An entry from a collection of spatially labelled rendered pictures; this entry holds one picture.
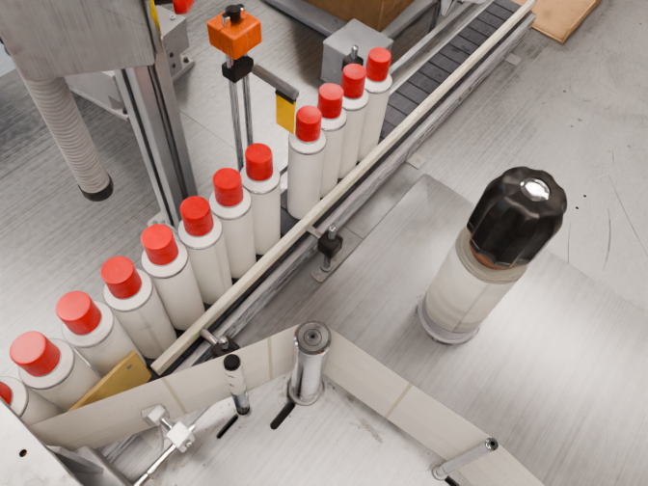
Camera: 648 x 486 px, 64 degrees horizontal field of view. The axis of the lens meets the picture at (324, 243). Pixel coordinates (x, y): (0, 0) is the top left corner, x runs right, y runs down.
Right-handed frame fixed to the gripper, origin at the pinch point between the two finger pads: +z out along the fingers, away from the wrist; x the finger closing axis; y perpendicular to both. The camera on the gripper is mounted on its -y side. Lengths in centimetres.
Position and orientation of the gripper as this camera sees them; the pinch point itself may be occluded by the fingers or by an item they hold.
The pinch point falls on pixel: (444, 5)
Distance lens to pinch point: 92.7
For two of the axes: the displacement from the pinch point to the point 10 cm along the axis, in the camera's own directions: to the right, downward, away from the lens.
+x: 5.0, -3.0, 8.1
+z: -3.7, 7.7, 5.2
